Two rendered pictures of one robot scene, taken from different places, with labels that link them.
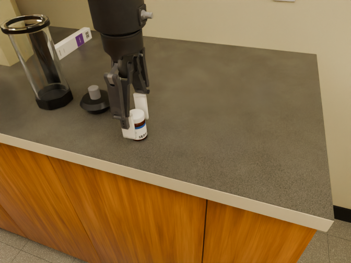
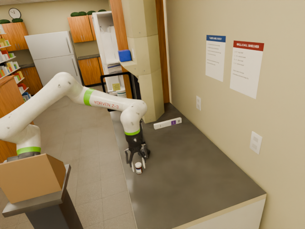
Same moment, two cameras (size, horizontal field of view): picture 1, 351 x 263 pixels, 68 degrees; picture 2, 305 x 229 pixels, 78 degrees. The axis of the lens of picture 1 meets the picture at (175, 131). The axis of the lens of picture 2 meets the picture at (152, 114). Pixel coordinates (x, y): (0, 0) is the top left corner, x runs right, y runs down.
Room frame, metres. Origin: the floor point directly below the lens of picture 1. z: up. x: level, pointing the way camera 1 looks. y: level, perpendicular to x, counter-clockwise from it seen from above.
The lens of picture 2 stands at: (0.03, -0.76, 1.82)
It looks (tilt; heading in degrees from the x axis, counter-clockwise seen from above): 26 degrees down; 55
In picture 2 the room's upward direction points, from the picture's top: 7 degrees counter-clockwise
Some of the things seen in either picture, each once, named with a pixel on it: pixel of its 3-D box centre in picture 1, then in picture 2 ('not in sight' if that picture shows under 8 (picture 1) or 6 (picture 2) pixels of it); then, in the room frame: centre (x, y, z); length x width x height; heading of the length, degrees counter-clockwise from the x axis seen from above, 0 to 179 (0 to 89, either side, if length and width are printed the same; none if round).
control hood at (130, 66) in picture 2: not in sight; (127, 67); (0.89, 0.76, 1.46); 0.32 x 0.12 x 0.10; 69
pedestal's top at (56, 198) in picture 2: not in sight; (41, 187); (-0.06, 0.45, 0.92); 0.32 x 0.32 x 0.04; 65
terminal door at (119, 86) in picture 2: not in sight; (118, 92); (0.85, 0.96, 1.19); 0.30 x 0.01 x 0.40; 151
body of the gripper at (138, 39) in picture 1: (124, 52); (135, 145); (0.48, 0.09, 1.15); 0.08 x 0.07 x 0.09; 161
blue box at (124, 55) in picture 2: not in sight; (124, 55); (0.93, 0.85, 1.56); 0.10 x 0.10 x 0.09; 69
